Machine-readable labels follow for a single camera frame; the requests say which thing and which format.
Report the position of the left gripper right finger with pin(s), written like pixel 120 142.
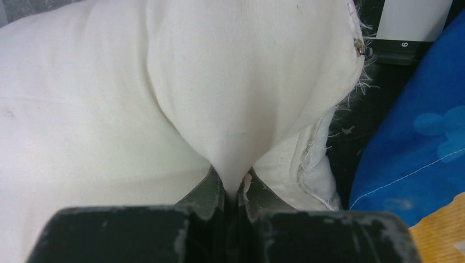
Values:
pixel 270 230

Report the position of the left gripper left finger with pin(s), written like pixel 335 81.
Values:
pixel 192 230

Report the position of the blue yellow pillowcase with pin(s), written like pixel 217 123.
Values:
pixel 414 164

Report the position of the white pillow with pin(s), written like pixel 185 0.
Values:
pixel 108 103

